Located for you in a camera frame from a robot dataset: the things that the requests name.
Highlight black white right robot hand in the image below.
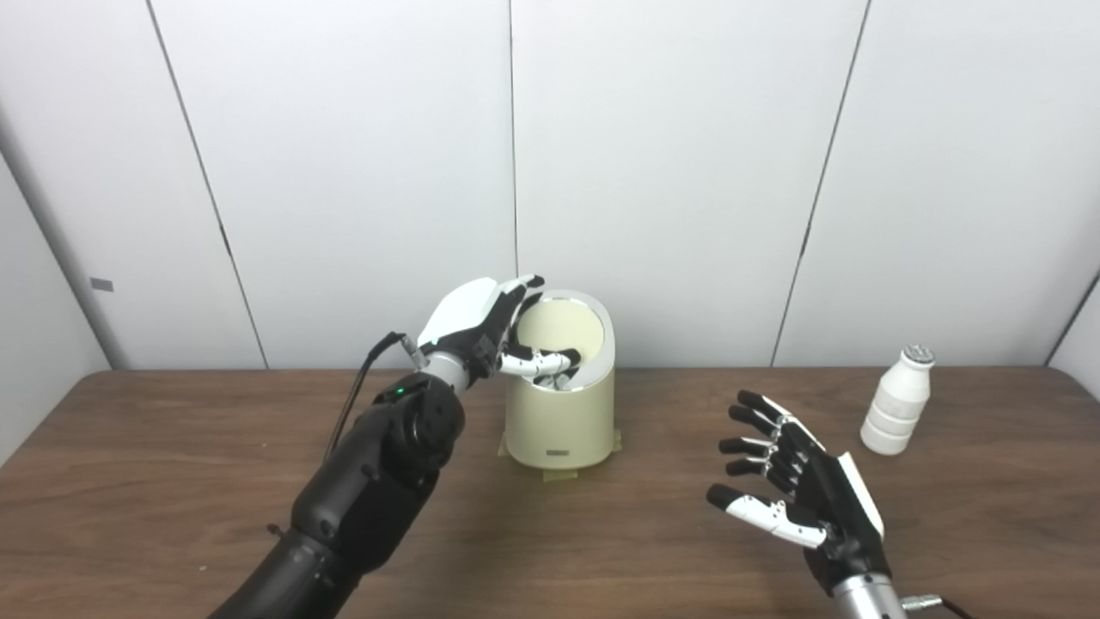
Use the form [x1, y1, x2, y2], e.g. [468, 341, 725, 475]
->
[706, 389, 891, 596]

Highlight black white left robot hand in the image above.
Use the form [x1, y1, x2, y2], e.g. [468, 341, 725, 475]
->
[416, 274, 582, 392]

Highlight round cream bin lid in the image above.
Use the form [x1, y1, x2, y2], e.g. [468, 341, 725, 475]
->
[516, 298, 605, 392]

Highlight small white plastic bottle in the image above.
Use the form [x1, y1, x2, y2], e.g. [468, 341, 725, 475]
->
[859, 345, 937, 456]

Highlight cream-colored trash bin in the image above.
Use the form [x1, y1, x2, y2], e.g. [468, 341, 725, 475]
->
[504, 290, 616, 471]

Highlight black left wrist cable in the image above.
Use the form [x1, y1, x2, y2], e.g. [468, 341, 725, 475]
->
[324, 332, 427, 461]

